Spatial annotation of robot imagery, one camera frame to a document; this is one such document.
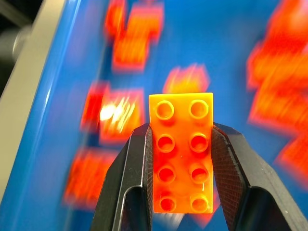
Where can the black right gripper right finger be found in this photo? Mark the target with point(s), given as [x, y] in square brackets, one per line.
[243, 173]

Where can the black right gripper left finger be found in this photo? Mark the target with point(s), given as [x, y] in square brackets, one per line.
[125, 173]

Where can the orange studded building brick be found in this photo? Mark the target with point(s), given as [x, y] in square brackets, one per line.
[186, 80]
[279, 106]
[115, 16]
[297, 156]
[86, 178]
[137, 41]
[286, 36]
[180, 156]
[113, 113]

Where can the blue plastic bin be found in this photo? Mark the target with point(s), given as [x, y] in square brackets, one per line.
[216, 36]

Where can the grey cylindrical object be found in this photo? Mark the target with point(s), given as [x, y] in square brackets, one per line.
[16, 42]

